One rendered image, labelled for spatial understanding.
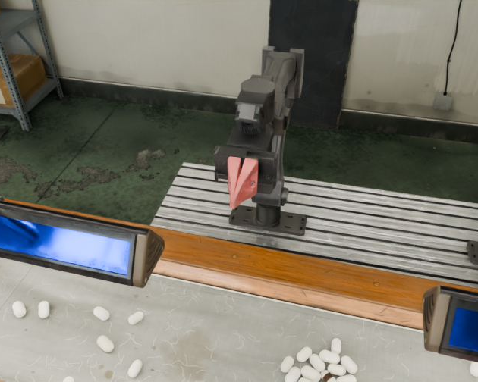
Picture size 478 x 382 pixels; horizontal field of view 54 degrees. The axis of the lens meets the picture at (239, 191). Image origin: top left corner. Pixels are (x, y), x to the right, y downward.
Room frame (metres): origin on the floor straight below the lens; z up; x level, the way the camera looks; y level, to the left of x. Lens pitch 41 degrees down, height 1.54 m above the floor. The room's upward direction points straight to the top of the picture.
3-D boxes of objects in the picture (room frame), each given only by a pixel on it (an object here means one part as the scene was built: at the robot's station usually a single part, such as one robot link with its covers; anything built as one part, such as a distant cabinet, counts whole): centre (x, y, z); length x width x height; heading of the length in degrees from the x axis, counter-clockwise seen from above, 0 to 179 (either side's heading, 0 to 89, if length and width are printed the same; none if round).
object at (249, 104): (0.62, -0.02, 1.13); 0.07 x 0.06 x 0.11; 77
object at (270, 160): (0.62, -0.02, 1.07); 0.10 x 0.07 x 0.07; 77
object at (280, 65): (0.88, -0.07, 1.05); 0.30 x 0.09 x 0.12; 167
